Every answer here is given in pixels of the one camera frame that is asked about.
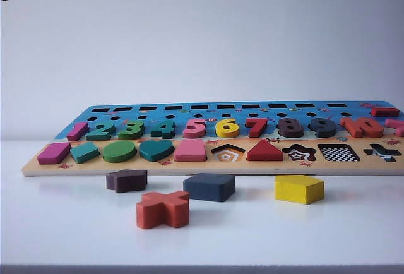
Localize slate blue square block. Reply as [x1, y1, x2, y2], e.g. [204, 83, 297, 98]
[182, 173, 237, 203]

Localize magenta number one block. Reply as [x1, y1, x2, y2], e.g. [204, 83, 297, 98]
[66, 121, 89, 142]

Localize magenta rectangle shape block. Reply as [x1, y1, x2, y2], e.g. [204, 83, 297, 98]
[37, 142, 72, 165]

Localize teal number two block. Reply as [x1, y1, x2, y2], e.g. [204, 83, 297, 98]
[85, 122, 116, 141]

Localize teal parallelogram shape block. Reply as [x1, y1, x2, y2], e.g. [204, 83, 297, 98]
[69, 142, 101, 164]

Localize green number three block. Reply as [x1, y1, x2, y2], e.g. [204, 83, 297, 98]
[118, 119, 146, 141]

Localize green oval shape block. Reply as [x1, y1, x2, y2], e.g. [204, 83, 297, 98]
[102, 141, 138, 164]

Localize wooden number shape puzzle board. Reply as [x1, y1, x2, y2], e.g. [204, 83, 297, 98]
[21, 99, 404, 177]

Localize dark green number four block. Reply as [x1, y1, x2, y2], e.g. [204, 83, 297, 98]
[150, 119, 176, 139]

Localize teal heart shape block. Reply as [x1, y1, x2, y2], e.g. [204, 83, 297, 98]
[139, 140, 175, 163]

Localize purple star shape block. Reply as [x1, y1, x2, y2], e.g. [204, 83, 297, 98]
[105, 169, 148, 194]

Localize pink number five block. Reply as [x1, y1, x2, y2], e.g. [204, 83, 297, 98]
[182, 117, 210, 139]

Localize pink trapezoid shape block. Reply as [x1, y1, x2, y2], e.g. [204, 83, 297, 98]
[174, 138, 206, 162]

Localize yellow number six block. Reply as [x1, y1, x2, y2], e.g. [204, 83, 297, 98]
[215, 118, 246, 138]

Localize orange cross shape block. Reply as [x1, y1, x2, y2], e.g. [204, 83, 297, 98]
[136, 191, 191, 230]

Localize red number seven block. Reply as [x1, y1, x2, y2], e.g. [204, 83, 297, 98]
[246, 117, 274, 138]

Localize red triangle shape block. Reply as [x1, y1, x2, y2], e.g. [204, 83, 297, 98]
[246, 138, 284, 162]

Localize brown number eight block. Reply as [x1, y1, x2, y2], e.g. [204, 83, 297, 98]
[276, 117, 306, 138]

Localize yellow pentagon shape block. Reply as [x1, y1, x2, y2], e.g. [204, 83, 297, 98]
[274, 174, 325, 205]

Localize slate blue number nine block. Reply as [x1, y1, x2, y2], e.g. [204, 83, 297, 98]
[308, 118, 337, 138]

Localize orange number ten block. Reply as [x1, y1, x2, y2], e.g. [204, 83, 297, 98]
[340, 116, 386, 138]

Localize red minus sign block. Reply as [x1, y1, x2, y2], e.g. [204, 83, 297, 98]
[371, 106, 400, 117]

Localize pink sign block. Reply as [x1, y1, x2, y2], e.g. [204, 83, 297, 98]
[384, 118, 404, 136]

